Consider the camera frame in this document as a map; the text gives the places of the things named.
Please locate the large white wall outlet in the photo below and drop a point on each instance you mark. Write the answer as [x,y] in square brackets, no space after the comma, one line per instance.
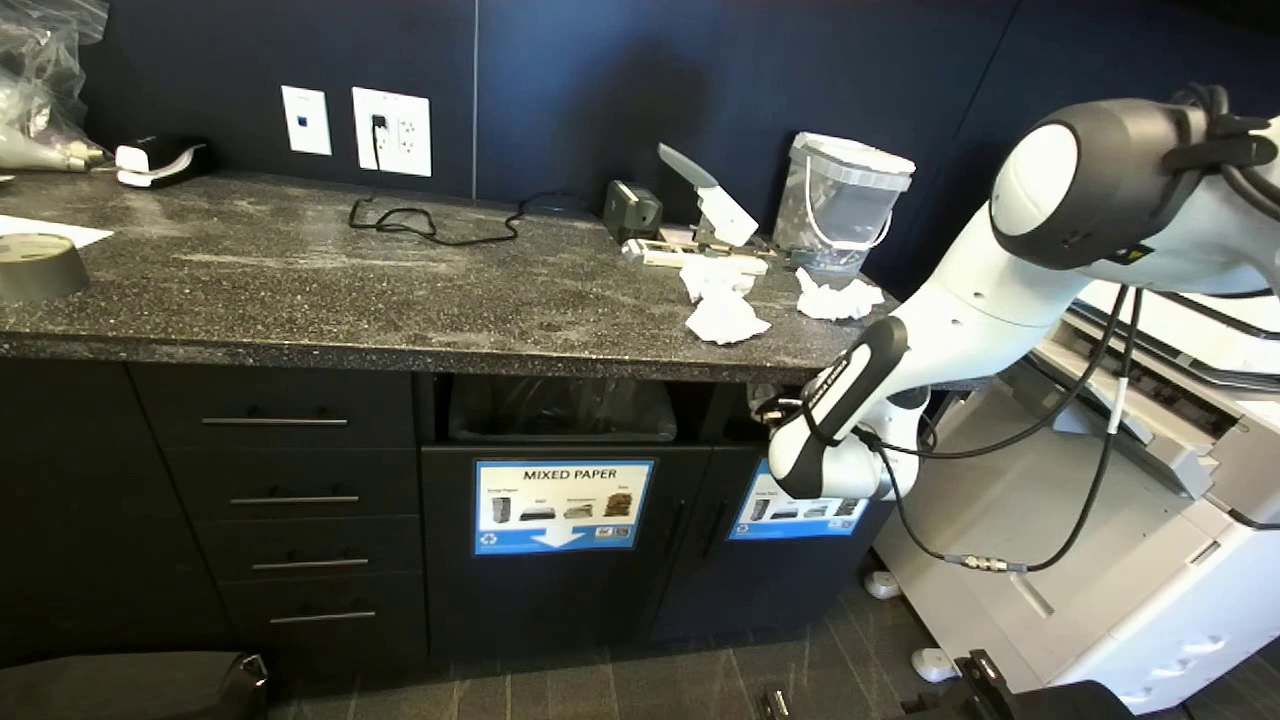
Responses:
[392,128]

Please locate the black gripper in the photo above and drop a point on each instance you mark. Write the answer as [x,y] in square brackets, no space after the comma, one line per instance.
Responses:
[782,410]

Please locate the large white printer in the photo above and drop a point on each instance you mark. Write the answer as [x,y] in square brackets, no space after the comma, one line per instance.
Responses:
[1144,585]

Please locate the clear plastic bag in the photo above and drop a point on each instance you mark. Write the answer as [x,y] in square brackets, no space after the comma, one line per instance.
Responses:
[45,81]

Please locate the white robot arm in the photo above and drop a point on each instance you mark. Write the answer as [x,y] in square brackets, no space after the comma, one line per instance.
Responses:
[1064,252]

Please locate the black recycling bin lid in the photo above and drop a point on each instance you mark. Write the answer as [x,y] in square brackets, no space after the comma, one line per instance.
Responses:
[82,535]

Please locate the flat white paper sheet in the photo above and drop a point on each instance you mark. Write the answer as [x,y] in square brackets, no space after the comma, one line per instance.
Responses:
[82,235]

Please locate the black rounded case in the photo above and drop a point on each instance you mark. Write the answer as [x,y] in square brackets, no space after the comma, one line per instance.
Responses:
[123,685]

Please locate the small black box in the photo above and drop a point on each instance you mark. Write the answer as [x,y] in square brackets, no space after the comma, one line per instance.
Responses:
[630,210]

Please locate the mixed paper sign down arrow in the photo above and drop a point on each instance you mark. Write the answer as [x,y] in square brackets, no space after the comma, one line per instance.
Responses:
[560,527]

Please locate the small white wall plate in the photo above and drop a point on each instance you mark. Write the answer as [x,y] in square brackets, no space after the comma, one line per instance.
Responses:
[304,120]

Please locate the dark grey round dish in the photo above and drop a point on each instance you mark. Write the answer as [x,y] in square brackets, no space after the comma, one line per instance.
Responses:
[42,266]

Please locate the clear plastic bucket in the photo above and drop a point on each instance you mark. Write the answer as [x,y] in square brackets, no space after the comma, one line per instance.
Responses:
[842,201]

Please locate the mixed paper sign up arrow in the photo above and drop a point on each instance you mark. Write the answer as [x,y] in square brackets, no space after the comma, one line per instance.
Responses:
[803,523]

